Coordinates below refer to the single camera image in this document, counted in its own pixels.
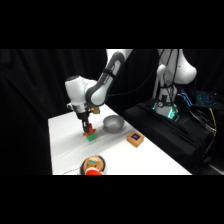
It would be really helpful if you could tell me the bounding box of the backlit keyboard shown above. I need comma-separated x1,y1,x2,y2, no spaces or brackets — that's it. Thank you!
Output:
195,90,222,108

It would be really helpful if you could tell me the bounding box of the black curtain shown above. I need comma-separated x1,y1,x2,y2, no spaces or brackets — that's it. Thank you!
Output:
0,49,224,176

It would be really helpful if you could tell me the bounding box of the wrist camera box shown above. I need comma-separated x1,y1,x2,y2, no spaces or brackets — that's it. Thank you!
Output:
91,106,102,116

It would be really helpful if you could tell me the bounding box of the yellow cable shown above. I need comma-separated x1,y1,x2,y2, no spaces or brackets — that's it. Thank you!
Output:
207,109,218,135

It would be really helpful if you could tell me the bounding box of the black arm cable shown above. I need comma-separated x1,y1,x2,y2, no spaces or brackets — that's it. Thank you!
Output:
108,49,174,98

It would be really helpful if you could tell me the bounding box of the grey metal bowl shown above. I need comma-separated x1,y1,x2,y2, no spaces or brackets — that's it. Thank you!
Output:
102,114,126,134

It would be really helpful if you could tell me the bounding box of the black cloth-covered stand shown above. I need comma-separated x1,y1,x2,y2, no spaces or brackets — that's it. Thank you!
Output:
122,98,216,175

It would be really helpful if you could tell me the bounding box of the green cube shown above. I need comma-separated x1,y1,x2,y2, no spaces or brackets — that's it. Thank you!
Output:
85,132,98,142

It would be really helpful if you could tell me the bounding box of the wooden block with blue top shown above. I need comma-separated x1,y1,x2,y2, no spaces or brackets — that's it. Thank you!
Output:
126,131,146,148

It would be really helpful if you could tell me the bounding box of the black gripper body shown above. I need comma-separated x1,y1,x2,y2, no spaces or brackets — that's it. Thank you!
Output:
76,111,93,128

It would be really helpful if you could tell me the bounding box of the round plush toy with red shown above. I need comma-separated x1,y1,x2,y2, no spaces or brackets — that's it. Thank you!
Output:
79,154,107,176

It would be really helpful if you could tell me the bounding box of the blue-lit device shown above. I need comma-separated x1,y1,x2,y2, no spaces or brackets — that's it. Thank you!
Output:
177,87,194,108

